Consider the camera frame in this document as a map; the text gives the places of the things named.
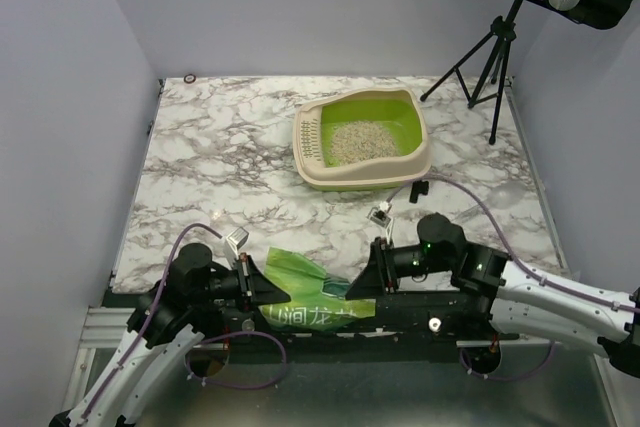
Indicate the clean litter pile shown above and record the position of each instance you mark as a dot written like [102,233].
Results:
[361,141]

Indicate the black tripod stand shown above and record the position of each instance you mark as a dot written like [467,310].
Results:
[492,80]

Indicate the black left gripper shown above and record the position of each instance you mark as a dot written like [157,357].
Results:
[255,287]

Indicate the black T-shaped bracket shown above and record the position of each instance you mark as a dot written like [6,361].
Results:
[418,188]

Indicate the green and beige litter box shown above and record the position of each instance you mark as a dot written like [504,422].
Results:
[397,109]

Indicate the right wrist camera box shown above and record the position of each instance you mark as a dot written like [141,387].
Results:
[379,215]

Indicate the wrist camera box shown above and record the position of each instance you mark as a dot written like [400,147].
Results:
[379,215]
[233,243]

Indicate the black mounting rail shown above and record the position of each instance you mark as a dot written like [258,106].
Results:
[394,334]

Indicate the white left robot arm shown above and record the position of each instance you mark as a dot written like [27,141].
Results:
[195,299]

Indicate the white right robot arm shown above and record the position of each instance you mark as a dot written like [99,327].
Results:
[500,295]

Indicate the green cat litter bag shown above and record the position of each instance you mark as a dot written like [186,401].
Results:
[317,298]

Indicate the clear plastic litter scoop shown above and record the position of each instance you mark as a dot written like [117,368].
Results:
[505,195]

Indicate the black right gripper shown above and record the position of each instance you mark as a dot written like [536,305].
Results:
[385,264]

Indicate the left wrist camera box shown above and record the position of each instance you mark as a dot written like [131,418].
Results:
[233,243]

